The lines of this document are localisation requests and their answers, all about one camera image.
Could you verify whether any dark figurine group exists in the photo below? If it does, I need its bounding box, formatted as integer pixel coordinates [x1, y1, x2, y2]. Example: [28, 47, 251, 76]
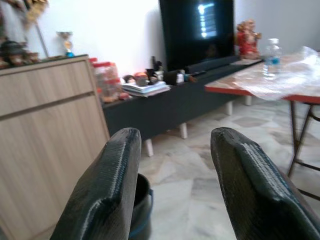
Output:
[0, 39, 42, 70]

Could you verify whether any black flat television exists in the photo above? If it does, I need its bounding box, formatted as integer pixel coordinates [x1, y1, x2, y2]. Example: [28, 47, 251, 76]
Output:
[158, 0, 236, 73]

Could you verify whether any black soundbar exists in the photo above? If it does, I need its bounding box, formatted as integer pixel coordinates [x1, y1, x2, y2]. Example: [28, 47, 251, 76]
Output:
[184, 55, 240, 74]

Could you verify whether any red-edged folding table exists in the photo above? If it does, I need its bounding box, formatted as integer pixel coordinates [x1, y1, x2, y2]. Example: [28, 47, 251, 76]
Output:
[204, 51, 320, 201]

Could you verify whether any orange and grey toy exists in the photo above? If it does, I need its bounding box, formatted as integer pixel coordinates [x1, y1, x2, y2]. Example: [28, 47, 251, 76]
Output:
[133, 71, 149, 86]

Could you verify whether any black low TV console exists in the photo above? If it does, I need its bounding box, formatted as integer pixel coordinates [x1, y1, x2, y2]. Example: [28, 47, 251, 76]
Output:
[101, 58, 263, 157]

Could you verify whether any stack of white papers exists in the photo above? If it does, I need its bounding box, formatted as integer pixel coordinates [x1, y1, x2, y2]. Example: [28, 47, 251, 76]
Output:
[121, 81, 172, 98]

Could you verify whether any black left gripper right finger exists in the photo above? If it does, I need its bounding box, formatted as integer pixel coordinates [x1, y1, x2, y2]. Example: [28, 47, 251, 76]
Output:
[210, 127, 320, 240]

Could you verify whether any black box on console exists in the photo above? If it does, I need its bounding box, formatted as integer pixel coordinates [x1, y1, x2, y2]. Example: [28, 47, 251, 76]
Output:
[163, 70, 185, 86]

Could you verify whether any clear plastic sheet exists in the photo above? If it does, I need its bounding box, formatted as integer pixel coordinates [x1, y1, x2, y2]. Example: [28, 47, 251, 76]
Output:
[234, 46, 320, 101]

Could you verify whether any black bin with blue handle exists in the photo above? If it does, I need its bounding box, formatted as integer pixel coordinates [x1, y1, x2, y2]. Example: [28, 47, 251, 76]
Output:
[128, 173, 154, 240]

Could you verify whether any red Ganesha statue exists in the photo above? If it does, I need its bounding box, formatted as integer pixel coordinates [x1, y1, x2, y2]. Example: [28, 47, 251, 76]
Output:
[235, 19, 263, 60]

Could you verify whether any plastic jar with red lid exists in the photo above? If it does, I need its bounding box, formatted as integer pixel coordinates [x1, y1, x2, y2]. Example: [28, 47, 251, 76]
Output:
[92, 61, 123, 103]

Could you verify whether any clear water bottle blue label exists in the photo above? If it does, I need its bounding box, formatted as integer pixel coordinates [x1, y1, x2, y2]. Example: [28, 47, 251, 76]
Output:
[262, 38, 283, 79]

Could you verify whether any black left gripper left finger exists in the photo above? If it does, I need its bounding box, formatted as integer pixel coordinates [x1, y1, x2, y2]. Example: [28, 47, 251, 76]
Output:
[49, 127, 143, 240]

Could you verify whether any golden dried decoration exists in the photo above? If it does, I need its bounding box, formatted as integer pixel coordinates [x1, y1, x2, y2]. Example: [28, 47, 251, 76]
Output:
[24, 0, 50, 25]

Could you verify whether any light wooden cabinet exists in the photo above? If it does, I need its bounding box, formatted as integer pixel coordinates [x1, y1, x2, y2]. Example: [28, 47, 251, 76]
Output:
[0, 54, 111, 240]

